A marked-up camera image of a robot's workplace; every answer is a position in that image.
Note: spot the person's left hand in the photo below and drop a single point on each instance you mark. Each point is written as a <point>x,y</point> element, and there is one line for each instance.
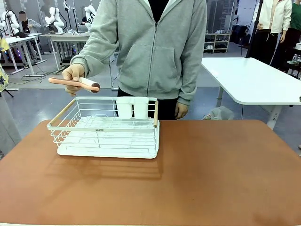
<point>181,112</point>

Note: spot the person's right hand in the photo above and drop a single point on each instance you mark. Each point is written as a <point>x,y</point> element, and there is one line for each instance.
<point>74,71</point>

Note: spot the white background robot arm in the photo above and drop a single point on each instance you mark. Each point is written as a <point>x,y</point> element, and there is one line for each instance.
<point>90,16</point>
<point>9,22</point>
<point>54,21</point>

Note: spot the white desk with robots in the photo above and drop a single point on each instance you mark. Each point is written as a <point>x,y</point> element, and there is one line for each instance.
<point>65,37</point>

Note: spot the white plastic bag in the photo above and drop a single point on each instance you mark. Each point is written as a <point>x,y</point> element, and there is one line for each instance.
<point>219,113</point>

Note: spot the white plastic cutlery holder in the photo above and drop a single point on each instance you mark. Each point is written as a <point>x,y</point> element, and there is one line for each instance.
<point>132,107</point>

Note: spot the seated person in grey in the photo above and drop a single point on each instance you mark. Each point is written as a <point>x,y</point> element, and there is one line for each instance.
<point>27,23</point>

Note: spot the grey zip hoodie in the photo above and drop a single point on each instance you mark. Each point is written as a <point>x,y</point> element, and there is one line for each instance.
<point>148,44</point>

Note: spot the wooden shoe shelf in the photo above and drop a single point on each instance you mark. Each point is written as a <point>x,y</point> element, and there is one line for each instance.
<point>216,42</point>

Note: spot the white side table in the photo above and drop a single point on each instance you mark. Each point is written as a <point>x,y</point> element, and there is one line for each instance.
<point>252,80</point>

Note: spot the white drip tray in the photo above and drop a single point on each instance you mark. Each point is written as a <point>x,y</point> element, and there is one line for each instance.
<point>108,150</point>

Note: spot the black tripod pole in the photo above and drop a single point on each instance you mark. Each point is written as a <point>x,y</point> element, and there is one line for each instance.
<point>254,30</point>

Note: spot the person in white jacket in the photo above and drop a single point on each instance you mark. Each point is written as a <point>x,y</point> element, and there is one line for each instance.
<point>272,28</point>

